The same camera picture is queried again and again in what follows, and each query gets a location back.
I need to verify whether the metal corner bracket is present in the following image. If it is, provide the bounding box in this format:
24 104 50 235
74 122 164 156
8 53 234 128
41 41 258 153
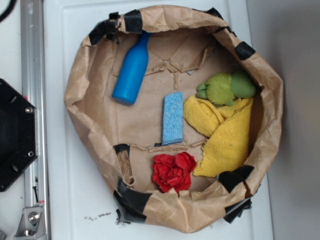
14 206 47 240

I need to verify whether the red crumpled fabric flower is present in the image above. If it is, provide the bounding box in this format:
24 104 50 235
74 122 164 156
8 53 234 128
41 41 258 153
152 152 196 193

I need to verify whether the green plush toy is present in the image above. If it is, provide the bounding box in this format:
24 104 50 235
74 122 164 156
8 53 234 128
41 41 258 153
196 70 256 107

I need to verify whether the aluminium extrusion rail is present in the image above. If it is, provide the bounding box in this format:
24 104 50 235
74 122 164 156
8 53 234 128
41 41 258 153
20 0 52 240

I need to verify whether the white tray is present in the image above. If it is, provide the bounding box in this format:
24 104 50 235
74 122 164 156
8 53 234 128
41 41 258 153
43 0 273 240

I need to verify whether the blue plastic bottle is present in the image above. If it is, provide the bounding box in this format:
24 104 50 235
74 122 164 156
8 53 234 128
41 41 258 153
111 31 152 106

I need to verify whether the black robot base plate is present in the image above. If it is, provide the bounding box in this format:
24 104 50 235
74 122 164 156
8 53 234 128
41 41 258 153
0 79 37 192

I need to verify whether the black cable top left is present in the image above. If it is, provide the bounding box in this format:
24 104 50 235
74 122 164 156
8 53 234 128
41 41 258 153
0 0 18 22

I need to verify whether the yellow microfiber cloth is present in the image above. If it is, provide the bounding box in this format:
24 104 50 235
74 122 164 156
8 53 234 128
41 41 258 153
183 96 254 178

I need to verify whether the light blue sponge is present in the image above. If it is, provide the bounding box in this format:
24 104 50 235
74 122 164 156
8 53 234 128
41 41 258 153
161 92 184 146

